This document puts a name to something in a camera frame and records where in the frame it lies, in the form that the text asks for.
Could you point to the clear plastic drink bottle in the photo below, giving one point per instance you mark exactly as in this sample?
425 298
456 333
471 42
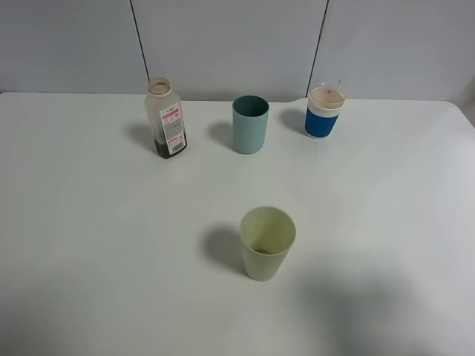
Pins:
165 117

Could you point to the pale green plastic cup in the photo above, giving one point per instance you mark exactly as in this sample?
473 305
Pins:
267 234

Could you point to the teal plastic cup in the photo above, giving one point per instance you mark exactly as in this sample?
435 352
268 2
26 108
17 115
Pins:
249 122

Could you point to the blue sleeved paper cup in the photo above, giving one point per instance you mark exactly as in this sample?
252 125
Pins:
324 105

